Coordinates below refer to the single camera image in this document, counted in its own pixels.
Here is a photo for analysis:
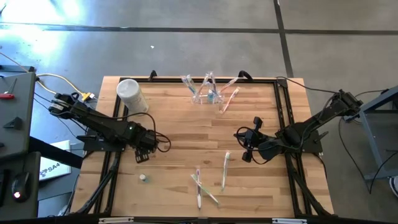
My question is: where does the white frame bracket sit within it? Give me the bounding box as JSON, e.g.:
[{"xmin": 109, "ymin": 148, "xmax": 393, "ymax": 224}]
[
  {"xmin": 98, "ymin": 217, "xmax": 134, "ymax": 224},
  {"xmin": 272, "ymin": 218, "xmax": 308, "ymax": 224}
]

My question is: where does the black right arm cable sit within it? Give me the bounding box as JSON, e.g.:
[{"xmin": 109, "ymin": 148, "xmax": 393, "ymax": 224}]
[{"xmin": 275, "ymin": 75, "xmax": 341, "ymax": 95}]

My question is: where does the blue toothbrush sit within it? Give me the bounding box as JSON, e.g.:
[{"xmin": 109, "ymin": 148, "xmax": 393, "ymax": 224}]
[
  {"xmin": 181, "ymin": 76, "xmax": 193, "ymax": 93},
  {"xmin": 186, "ymin": 75, "xmax": 198, "ymax": 95}
]

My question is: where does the orange toothbrush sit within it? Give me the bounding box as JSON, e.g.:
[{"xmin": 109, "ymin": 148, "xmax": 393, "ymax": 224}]
[{"xmin": 219, "ymin": 86, "xmax": 241, "ymax": 114}]

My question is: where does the yellow cable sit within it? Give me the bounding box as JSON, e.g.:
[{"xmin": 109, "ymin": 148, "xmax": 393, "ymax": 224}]
[
  {"xmin": 35, "ymin": 73, "xmax": 96, "ymax": 101},
  {"xmin": 37, "ymin": 80, "xmax": 58, "ymax": 96}
]

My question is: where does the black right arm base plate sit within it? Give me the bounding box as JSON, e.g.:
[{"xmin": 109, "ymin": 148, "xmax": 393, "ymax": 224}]
[{"xmin": 281, "ymin": 129, "xmax": 330, "ymax": 154}]

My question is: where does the white wipes canister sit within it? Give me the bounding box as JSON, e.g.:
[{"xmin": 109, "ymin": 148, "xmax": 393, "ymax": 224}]
[{"xmin": 116, "ymin": 78, "xmax": 150, "ymax": 116}]

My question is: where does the purple toothbrush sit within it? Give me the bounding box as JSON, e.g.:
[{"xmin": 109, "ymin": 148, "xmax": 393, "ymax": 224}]
[
  {"xmin": 208, "ymin": 72, "xmax": 220, "ymax": 99},
  {"xmin": 195, "ymin": 165, "xmax": 203, "ymax": 210}
]

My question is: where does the green toothbrush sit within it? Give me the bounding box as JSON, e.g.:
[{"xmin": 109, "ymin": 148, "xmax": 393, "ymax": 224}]
[
  {"xmin": 190, "ymin": 173, "xmax": 220, "ymax": 205},
  {"xmin": 220, "ymin": 150, "xmax": 231, "ymax": 192}
]

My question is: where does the black diagonal desk bar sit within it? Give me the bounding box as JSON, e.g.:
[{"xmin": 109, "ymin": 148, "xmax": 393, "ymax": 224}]
[{"xmin": 28, "ymin": 136, "xmax": 85, "ymax": 169}]

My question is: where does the thin black cable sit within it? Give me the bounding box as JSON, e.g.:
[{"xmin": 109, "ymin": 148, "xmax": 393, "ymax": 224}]
[{"xmin": 32, "ymin": 91, "xmax": 85, "ymax": 134}]

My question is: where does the person's shoe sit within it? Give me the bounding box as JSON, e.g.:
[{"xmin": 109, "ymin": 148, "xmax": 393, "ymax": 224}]
[{"xmin": 388, "ymin": 175, "xmax": 398, "ymax": 197}]

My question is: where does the thin orange cable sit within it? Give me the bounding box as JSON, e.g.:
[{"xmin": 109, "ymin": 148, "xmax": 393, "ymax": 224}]
[{"xmin": 0, "ymin": 51, "xmax": 30, "ymax": 73}]

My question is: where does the red handled screwdriver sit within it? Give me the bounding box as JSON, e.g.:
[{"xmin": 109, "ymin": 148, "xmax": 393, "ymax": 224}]
[{"xmin": 0, "ymin": 77, "xmax": 18, "ymax": 100}]

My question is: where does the red toothbrush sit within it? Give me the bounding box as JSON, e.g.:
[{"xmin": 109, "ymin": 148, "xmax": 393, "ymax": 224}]
[{"xmin": 218, "ymin": 77, "xmax": 239, "ymax": 95}]

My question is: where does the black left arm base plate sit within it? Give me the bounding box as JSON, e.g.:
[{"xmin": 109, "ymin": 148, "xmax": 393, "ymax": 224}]
[{"xmin": 76, "ymin": 133, "xmax": 128, "ymax": 152}]

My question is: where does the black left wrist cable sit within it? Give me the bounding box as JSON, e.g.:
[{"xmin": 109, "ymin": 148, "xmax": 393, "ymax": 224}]
[{"xmin": 114, "ymin": 111, "xmax": 172, "ymax": 153}]

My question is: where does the clear acrylic organizer holder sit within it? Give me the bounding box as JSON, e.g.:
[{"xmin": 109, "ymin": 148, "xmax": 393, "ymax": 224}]
[{"xmin": 190, "ymin": 88, "xmax": 225, "ymax": 106}]

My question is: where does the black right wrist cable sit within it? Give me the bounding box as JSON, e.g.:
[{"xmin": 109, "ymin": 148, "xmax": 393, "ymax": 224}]
[{"xmin": 233, "ymin": 126, "xmax": 265, "ymax": 165}]

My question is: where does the grey side desk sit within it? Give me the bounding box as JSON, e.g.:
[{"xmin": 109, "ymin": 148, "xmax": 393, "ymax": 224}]
[{"xmin": 0, "ymin": 64, "xmax": 41, "ymax": 220}]

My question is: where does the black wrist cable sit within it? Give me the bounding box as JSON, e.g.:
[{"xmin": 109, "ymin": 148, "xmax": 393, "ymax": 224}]
[
  {"xmin": 233, "ymin": 126, "xmax": 265, "ymax": 165},
  {"xmin": 114, "ymin": 111, "xmax": 172, "ymax": 153}
]

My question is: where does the black triangular bracket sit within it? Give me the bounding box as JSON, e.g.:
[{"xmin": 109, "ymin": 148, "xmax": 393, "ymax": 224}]
[{"xmin": 2, "ymin": 116, "xmax": 23, "ymax": 130}]

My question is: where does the pink toothbrush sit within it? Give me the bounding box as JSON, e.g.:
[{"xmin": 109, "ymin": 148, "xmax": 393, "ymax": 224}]
[{"xmin": 195, "ymin": 73, "xmax": 213, "ymax": 103}]

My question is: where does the white printed box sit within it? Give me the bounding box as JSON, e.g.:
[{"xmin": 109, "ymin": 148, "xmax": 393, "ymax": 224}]
[{"xmin": 39, "ymin": 139, "xmax": 72, "ymax": 182}]

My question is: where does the black floor cable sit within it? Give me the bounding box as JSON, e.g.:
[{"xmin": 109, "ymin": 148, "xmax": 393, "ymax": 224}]
[
  {"xmin": 348, "ymin": 89, "xmax": 389, "ymax": 110},
  {"xmin": 338, "ymin": 124, "xmax": 398, "ymax": 194}
]

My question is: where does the blue-grey metal table frame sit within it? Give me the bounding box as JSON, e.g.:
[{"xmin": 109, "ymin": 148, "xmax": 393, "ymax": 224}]
[{"xmin": 343, "ymin": 85, "xmax": 398, "ymax": 182}]

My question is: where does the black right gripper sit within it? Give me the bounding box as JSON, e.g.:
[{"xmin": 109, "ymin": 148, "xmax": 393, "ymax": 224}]
[{"xmin": 241, "ymin": 117, "xmax": 268, "ymax": 162}]

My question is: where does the black computer mouse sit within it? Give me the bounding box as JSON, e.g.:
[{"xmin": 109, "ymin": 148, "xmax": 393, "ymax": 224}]
[{"xmin": 11, "ymin": 171, "xmax": 31, "ymax": 203}]

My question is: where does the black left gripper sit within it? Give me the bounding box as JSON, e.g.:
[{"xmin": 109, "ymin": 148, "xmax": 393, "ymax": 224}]
[{"xmin": 133, "ymin": 125, "xmax": 158, "ymax": 164}]

